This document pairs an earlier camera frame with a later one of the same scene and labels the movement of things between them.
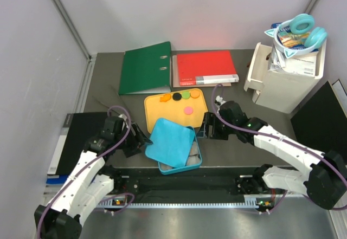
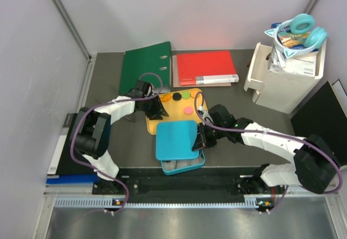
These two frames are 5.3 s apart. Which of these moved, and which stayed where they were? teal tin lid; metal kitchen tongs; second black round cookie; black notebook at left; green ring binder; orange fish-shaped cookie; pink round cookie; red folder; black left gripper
Moved: black left gripper; teal tin lid; metal kitchen tongs
Stayed: green ring binder; red folder; black notebook at left; pink round cookie; orange fish-shaped cookie; second black round cookie
